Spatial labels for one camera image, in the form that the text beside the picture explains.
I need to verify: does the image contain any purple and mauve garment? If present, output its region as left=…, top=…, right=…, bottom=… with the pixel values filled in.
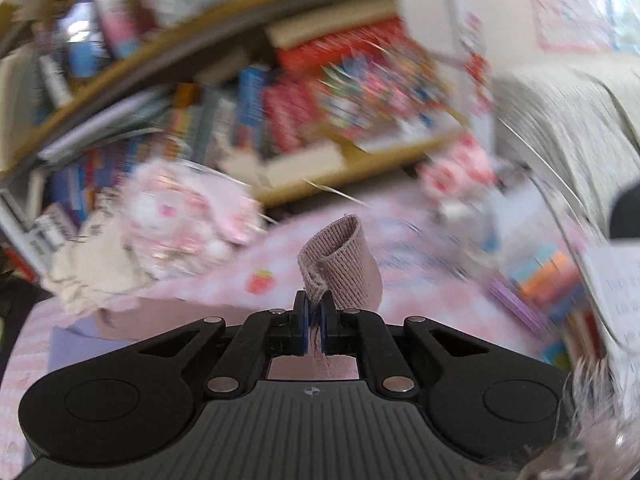
left=47, top=214, right=383, bottom=380

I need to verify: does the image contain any pink white plush bunny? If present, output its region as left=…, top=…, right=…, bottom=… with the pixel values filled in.
left=120, top=158, right=266, bottom=281

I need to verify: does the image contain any cream canvas tote bag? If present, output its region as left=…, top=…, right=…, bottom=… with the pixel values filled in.
left=42, top=198, right=152, bottom=318

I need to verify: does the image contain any clear box of beads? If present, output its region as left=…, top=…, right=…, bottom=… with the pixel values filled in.
left=317, top=42, right=465, bottom=154

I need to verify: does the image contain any wooden white-framed bookshelf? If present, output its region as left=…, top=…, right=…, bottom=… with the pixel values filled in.
left=1, top=0, right=464, bottom=280

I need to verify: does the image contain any grey knitted cloth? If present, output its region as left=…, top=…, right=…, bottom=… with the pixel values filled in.
left=492, top=58, right=639, bottom=234

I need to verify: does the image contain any pink blue spray bottle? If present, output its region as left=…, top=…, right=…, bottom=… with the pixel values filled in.
left=94, top=0, right=142, bottom=60

